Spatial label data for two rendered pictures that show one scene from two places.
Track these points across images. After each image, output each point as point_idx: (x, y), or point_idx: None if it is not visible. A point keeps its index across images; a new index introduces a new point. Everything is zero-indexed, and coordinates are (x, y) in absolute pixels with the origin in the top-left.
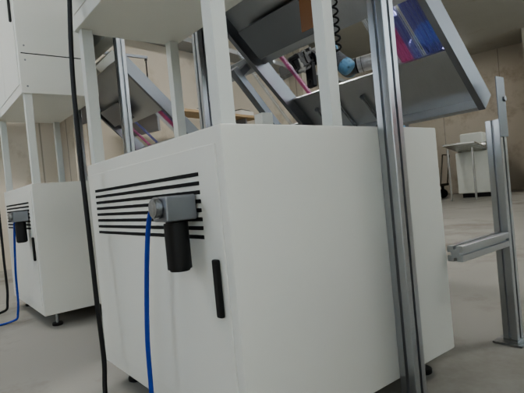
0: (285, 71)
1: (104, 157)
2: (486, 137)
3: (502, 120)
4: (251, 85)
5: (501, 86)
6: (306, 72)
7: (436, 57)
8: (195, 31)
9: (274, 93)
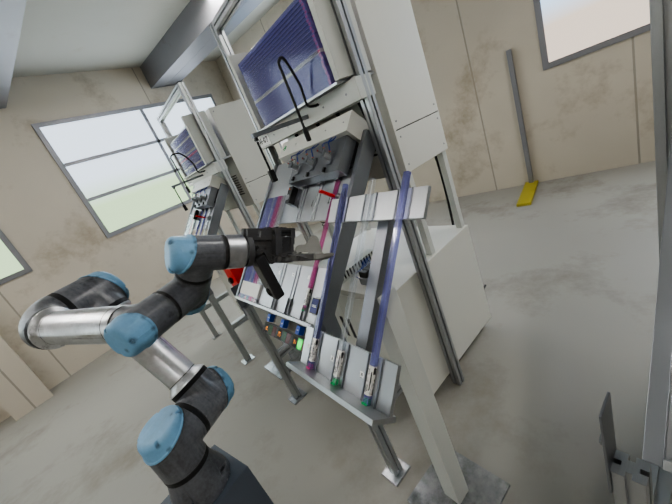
0: (310, 246)
1: (455, 224)
2: (255, 312)
3: (246, 305)
4: (375, 238)
5: (235, 291)
6: (271, 269)
7: None
8: (381, 178)
9: (349, 252)
